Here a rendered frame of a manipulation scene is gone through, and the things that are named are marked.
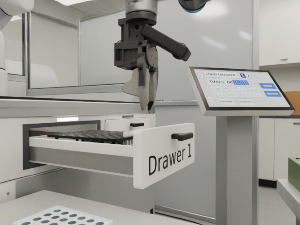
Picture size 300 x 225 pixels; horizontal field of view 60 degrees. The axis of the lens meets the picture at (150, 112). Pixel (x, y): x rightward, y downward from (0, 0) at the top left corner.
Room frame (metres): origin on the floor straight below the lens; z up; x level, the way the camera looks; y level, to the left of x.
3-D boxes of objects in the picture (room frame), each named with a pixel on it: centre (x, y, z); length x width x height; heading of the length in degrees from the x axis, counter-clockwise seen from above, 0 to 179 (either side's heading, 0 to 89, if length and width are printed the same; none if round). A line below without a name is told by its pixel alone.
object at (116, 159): (0.71, 0.14, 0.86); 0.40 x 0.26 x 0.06; 61
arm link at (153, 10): (0.60, 0.02, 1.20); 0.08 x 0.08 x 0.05
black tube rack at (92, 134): (0.70, 0.13, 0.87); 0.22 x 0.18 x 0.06; 61
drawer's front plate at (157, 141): (0.60, -0.05, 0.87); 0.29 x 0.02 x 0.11; 151
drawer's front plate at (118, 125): (1.03, 0.08, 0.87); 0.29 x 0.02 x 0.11; 151
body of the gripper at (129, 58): (0.60, 0.03, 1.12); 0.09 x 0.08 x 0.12; 70
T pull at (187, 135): (0.59, -0.07, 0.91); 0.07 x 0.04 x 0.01; 151
